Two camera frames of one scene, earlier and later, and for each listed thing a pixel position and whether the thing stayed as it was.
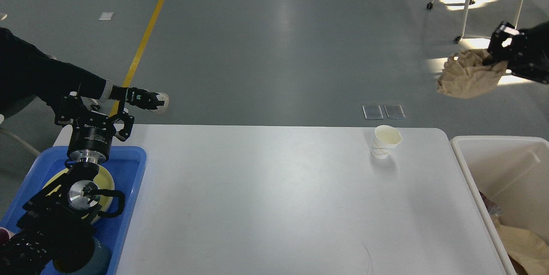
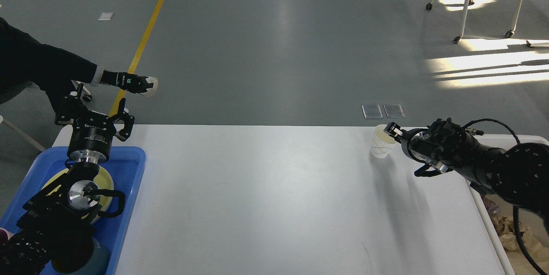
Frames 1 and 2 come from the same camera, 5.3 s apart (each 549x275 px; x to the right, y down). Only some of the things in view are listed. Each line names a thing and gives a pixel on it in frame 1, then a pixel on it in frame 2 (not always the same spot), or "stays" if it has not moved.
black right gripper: x=529 y=55 -> x=434 y=145
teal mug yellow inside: x=92 y=258 stays
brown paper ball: x=467 y=76 -> x=505 y=227
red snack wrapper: x=492 y=208 stays
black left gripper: x=92 y=132 stays
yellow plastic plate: x=104 y=182 stays
